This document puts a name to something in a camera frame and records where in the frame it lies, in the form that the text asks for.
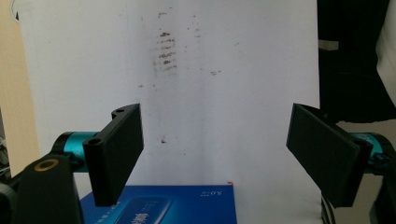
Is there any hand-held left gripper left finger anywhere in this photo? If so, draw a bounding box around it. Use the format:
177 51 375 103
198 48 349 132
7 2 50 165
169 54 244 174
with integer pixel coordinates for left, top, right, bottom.
82 103 145 207

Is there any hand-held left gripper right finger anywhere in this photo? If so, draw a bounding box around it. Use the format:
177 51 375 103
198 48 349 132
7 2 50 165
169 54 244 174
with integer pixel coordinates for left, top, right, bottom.
285 103 374 209

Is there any blue cardboard box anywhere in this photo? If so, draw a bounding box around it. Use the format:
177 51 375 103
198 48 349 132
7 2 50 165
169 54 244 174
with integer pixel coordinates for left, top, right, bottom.
78 185 238 224

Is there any black cable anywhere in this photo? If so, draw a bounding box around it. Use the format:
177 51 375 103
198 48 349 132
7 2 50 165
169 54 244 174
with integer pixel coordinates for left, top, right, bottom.
320 191 336 224

